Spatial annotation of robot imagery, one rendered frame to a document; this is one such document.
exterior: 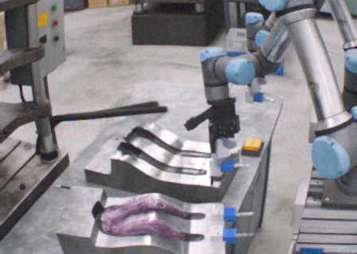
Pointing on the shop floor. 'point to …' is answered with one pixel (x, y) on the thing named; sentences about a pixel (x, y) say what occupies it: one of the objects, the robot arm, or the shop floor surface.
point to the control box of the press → (16, 27)
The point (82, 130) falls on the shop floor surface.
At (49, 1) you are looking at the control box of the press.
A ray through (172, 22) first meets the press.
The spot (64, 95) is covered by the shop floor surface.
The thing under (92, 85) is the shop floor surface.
